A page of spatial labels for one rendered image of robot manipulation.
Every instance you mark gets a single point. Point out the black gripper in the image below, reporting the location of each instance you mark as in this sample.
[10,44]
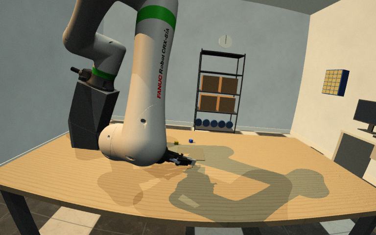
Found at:
[176,158]

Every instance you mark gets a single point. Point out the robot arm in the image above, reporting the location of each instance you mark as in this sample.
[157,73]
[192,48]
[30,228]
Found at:
[141,139]

